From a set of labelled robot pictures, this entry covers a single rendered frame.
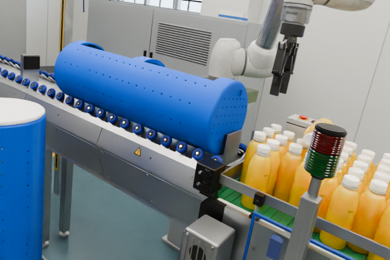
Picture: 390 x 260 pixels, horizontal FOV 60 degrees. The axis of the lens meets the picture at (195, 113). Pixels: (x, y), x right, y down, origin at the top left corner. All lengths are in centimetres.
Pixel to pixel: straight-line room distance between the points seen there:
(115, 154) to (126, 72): 35
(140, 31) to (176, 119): 253
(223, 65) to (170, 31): 157
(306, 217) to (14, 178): 91
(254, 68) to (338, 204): 111
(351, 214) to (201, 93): 58
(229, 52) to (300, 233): 124
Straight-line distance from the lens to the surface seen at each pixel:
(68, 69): 163
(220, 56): 187
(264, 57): 188
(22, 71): 215
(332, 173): 75
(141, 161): 136
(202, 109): 113
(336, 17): 395
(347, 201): 96
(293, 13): 112
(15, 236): 138
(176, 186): 128
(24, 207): 133
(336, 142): 72
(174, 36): 333
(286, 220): 108
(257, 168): 101
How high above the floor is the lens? 143
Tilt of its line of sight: 16 degrees down
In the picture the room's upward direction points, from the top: 9 degrees clockwise
